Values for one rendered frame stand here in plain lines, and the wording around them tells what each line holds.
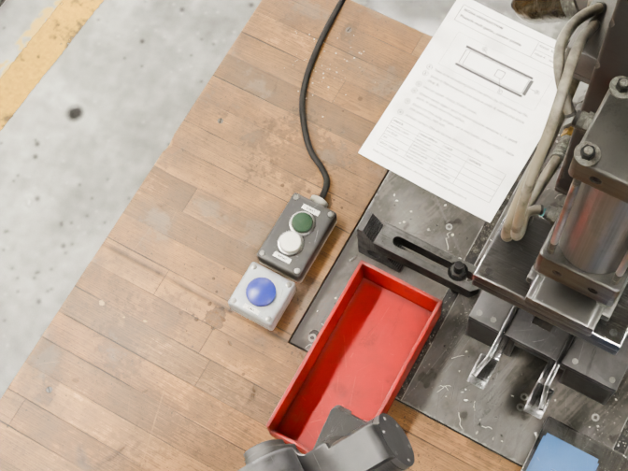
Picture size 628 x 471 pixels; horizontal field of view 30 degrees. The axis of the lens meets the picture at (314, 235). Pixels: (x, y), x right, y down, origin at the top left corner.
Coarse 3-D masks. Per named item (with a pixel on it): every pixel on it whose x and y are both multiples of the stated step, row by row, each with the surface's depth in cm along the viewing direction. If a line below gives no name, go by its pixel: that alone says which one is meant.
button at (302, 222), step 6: (294, 216) 158; (300, 216) 158; (306, 216) 158; (294, 222) 158; (300, 222) 158; (306, 222) 158; (312, 222) 158; (294, 228) 158; (300, 228) 158; (306, 228) 158
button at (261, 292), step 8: (256, 280) 156; (264, 280) 156; (248, 288) 155; (256, 288) 155; (264, 288) 155; (272, 288) 155; (248, 296) 155; (256, 296) 155; (264, 296) 155; (272, 296) 155; (256, 304) 155; (264, 304) 155
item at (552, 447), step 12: (552, 444) 147; (564, 444) 147; (540, 456) 147; (552, 456) 146; (564, 456) 146; (576, 456) 146; (588, 456) 146; (540, 468) 146; (552, 468) 146; (564, 468) 146; (576, 468) 146; (588, 468) 146
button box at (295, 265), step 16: (320, 48) 171; (304, 80) 169; (304, 96) 168; (304, 112) 167; (304, 128) 166; (320, 160) 164; (288, 208) 160; (304, 208) 160; (320, 208) 159; (288, 224) 159; (320, 224) 159; (272, 240) 158; (304, 240) 158; (320, 240) 158; (272, 256) 157; (288, 256) 157; (304, 256) 157; (288, 272) 157; (304, 272) 157
